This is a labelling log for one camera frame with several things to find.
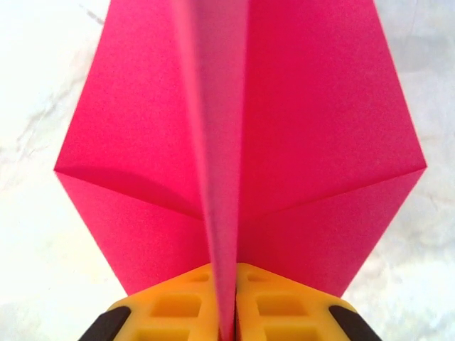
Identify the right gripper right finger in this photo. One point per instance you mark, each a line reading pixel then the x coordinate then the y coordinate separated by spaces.
pixel 284 312

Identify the pink paper sheet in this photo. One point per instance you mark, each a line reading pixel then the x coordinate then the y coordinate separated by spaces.
pixel 302 142

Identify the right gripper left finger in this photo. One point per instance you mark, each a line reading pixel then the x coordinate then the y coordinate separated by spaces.
pixel 170 312

